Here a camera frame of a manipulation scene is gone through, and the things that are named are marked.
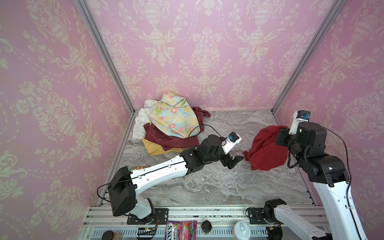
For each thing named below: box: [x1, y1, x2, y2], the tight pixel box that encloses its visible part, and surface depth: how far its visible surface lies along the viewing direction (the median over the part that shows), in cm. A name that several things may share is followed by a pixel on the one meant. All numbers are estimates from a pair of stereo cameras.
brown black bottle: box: [101, 230, 123, 240], surface depth 63 cm
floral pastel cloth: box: [148, 91, 201, 139], surface depth 103 cm
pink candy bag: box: [165, 220, 198, 240], surface depth 70 cm
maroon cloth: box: [143, 106, 211, 152], surface depth 97 cm
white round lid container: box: [232, 221, 251, 240], surface depth 68 cm
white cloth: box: [132, 99, 159, 140], surface depth 107 cm
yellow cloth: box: [142, 138, 184, 156], surface depth 99 cm
